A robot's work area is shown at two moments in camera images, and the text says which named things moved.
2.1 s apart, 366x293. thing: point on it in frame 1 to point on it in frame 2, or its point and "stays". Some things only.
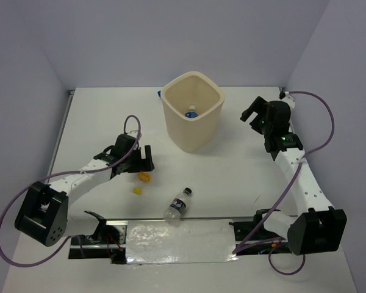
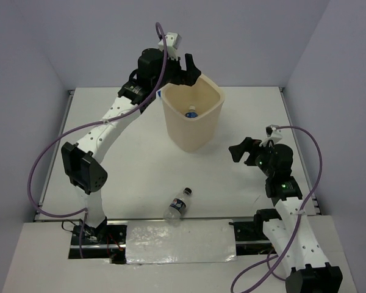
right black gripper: x=258 y=106 to x=248 y=144
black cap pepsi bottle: x=172 y=213 stays
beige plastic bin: x=192 y=134 stays
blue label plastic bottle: x=191 y=113 stays
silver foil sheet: x=193 y=241 stays
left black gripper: x=143 y=165 to x=188 y=77
